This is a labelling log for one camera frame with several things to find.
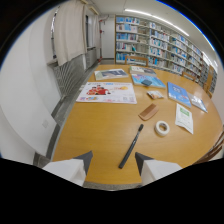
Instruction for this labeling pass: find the white tape roll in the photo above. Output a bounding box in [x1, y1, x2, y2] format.
[154, 120, 171, 137]

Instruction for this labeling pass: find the black pen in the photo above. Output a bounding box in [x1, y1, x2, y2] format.
[118, 123, 145, 170]

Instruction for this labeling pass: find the brown wooden comb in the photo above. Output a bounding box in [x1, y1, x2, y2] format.
[138, 103, 160, 122]

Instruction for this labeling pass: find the white and green leaflet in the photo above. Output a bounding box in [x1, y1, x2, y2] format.
[174, 102, 195, 135]

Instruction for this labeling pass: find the wooden chair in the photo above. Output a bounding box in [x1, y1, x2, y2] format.
[193, 124, 224, 165]
[124, 54, 149, 68]
[181, 70, 197, 83]

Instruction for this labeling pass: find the glossy grey-blue magazine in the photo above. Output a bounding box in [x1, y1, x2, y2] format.
[186, 91, 209, 114]

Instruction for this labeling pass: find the large poster with red figures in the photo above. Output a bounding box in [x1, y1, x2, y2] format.
[75, 81, 138, 105]

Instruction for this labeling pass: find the small dark blue pouch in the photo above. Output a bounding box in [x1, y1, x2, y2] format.
[140, 78, 153, 88]

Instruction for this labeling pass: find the light blue picture book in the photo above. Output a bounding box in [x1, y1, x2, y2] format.
[130, 73, 167, 90]

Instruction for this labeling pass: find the grey radiator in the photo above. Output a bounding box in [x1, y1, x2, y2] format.
[53, 53, 88, 98]

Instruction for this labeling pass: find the dark green book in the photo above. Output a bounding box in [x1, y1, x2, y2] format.
[129, 65, 157, 76]

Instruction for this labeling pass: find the grey-cover book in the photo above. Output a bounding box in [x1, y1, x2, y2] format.
[93, 68, 130, 82]

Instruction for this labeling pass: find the long library bookshelf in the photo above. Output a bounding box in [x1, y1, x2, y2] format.
[114, 14, 218, 94]

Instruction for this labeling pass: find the white curtain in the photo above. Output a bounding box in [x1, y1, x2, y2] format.
[91, 13, 102, 62]
[53, 0, 88, 67]

